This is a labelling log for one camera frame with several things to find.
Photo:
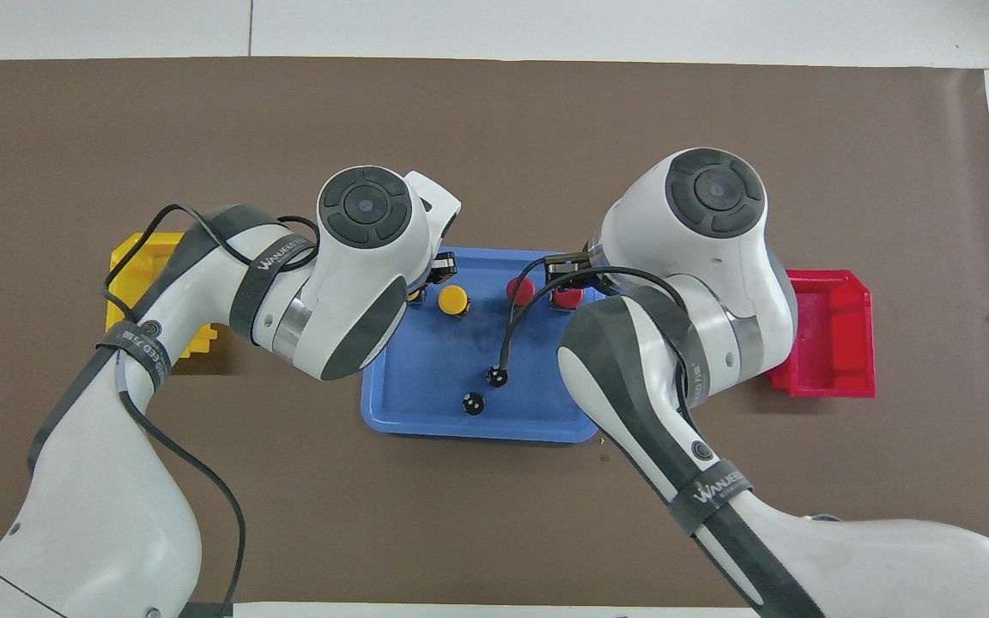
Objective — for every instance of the red push button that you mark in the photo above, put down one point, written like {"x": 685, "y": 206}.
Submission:
{"x": 568, "y": 298}
{"x": 517, "y": 290}

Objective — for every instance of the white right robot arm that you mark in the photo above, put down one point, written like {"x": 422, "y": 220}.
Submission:
{"x": 718, "y": 343}

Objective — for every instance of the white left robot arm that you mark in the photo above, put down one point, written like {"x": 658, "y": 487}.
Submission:
{"x": 117, "y": 481}

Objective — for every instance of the brown table mat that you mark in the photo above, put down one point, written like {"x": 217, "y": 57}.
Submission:
{"x": 494, "y": 129}

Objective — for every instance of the blue plastic tray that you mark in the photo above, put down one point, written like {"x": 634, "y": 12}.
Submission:
{"x": 460, "y": 360}

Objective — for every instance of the red plastic bin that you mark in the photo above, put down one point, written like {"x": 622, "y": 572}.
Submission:
{"x": 838, "y": 343}

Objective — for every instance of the black cylindrical capacitor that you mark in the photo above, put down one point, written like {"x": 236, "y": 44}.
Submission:
{"x": 473, "y": 403}

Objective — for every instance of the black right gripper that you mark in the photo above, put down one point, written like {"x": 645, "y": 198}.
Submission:
{"x": 572, "y": 266}

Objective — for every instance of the black knob upper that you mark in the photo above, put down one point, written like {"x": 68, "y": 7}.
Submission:
{"x": 497, "y": 376}

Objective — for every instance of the yellow plastic bin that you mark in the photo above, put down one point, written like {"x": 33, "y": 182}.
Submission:
{"x": 138, "y": 262}

